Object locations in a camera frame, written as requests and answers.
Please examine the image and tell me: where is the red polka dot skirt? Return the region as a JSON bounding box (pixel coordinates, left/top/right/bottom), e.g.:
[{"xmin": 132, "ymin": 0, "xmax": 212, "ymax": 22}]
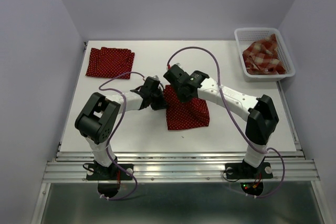
[
  {"xmin": 163, "ymin": 85, "xmax": 210, "ymax": 131},
  {"xmin": 86, "ymin": 47, "xmax": 135, "ymax": 79}
]

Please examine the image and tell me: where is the red plaid skirt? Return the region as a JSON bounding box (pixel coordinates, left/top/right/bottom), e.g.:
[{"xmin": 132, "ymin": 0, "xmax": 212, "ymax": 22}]
[{"xmin": 242, "ymin": 34, "xmax": 286, "ymax": 75}]

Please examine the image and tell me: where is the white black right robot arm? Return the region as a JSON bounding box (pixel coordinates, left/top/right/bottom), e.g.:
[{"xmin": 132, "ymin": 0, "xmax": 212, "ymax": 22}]
[{"xmin": 163, "ymin": 64, "xmax": 279, "ymax": 177}]

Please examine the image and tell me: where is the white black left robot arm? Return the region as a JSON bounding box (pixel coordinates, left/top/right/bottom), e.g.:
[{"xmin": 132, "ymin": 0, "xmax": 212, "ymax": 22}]
[{"xmin": 75, "ymin": 77, "xmax": 167, "ymax": 179}]

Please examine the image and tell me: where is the white plastic basket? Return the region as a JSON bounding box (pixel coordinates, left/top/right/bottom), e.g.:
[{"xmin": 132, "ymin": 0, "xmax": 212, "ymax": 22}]
[{"xmin": 234, "ymin": 27, "xmax": 296, "ymax": 82}]

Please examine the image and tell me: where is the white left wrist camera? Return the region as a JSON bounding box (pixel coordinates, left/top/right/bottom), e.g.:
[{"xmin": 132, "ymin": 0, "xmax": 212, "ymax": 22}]
[{"xmin": 152, "ymin": 76, "xmax": 160, "ymax": 81}]

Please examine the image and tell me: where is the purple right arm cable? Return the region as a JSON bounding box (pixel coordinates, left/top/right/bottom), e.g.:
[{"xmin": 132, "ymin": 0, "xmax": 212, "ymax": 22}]
[{"xmin": 167, "ymin": 47, "xmax": 286, "ymax": 200}]

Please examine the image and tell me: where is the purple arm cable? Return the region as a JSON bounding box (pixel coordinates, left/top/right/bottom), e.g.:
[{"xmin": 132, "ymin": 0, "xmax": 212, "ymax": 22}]
[
  {"xmin": 167, "ymin": 47, "xmax": 286, "ymax": 200},
  {"xmin": 98, "ymin": 71, "xmax": 139, "ymax": 201}
]

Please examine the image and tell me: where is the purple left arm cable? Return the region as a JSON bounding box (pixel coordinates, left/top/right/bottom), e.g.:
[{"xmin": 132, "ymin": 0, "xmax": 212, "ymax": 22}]
[{"xmin": 98, "ymin": 71, "xmax": 139, "ymax": 201}]

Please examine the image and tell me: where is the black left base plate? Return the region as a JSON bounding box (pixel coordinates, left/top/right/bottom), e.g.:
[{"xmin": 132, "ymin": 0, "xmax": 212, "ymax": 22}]
[{"xmin": 82, "ymin": 163, "xmax": 132, "ymax": 181}]

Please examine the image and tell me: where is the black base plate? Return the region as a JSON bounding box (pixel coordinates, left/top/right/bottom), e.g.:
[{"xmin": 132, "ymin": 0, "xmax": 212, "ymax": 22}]
[
  {"xmin": 224, "ymin": 162, "xmax": 274, "ymax": 180},
  {"xmin": 82, "ymin": 163, "xmax": 132, "ymax": 181}
]

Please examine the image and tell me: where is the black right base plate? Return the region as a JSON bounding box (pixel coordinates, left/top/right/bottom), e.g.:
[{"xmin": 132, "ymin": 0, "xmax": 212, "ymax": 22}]
[{"xmin": 224, "ymin": 162, "xmax": 274, "ymax": 180}]

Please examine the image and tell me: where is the aluminium mounting rail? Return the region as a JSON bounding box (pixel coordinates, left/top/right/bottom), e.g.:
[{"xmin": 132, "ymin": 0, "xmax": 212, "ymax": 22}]
[{"xmin": 43, "ymin": 151, "xmax": 320, "ymax": 183}]

